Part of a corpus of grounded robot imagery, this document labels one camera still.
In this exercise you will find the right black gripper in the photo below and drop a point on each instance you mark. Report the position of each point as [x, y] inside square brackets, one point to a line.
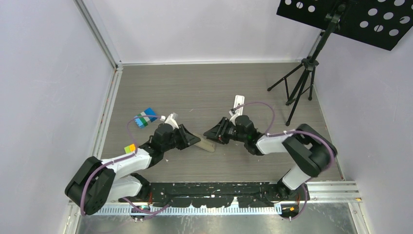
[218, 132]

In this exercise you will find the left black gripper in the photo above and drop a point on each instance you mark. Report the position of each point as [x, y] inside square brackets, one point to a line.
[189, 139]

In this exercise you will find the translucent beige remote cover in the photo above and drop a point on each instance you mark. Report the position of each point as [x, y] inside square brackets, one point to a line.
[206, 144]

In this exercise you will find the white remote control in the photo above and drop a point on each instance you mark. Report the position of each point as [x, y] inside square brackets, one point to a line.
[238, 101]

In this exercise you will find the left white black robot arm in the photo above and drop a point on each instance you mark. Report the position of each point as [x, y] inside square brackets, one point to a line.
[99, 181]

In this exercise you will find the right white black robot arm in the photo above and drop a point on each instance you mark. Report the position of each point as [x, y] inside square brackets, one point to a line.
[311, 152]

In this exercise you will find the blue white green toy brick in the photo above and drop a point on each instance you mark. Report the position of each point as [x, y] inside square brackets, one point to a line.
[146, 117]

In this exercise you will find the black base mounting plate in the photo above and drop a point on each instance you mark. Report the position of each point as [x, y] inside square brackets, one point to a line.
[215, 194]

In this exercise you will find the yellow green toy brick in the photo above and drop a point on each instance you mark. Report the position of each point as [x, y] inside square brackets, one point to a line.
[130, 149]

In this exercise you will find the black music stand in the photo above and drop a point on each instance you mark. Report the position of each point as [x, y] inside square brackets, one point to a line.
[379, 23]

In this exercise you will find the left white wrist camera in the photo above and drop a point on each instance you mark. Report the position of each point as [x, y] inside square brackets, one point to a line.
[171, 120]

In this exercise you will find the aluminium corner frame post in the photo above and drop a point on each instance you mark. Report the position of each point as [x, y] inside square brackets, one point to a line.
[95, 22]

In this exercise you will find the perforated metal cable tray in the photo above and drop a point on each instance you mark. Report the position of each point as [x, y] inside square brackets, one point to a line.
[203, 210]

